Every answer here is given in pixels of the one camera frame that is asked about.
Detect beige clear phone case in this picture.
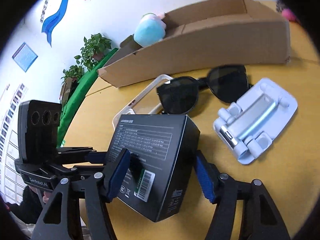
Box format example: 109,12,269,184
112,74,173,129

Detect black product box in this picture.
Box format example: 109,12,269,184
108,114,200,222

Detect white folding phone stand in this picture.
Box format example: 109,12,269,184
213,78,298,165

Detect green cloth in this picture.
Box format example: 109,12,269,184
57,48,119,146

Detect potted green plant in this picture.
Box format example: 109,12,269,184
74,33,112,71
59,65,84,106

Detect black sunglasses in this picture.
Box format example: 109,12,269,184
156,64,253,114

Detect blue pink plush doll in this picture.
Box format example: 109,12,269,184
133,13,167,47

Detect cardboard tray box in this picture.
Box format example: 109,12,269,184
98,0,290,87

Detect pink plush toy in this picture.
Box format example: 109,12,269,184
281,8,298,22

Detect black camera box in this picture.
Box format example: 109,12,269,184
18,100,62,164

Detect blue wave wall decal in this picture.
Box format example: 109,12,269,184
41,0,68,46

